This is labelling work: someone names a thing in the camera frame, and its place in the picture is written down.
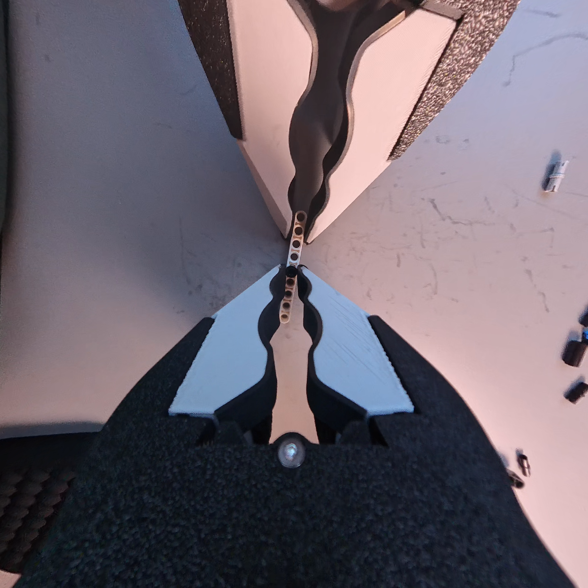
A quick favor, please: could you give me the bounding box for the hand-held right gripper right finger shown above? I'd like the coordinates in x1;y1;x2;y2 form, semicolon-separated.
296;266;415;421

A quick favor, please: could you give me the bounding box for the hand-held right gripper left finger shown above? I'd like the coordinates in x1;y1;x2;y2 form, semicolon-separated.
168;265;288;421

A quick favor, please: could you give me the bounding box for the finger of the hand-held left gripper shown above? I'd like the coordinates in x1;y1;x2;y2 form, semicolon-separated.
227;0;319;239
304;0;461;245

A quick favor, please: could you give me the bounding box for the white perforated brick beam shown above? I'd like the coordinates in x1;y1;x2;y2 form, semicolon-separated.
277;210;309;325

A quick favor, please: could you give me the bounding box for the light grey brick connector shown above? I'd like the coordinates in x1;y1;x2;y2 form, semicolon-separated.
544;152;570;194

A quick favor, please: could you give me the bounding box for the black brick pin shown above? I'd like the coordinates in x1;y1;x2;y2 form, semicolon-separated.
507;449;532;488

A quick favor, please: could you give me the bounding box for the pile of loose brick pieces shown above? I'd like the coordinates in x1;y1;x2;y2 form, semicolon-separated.
561;303;588;406

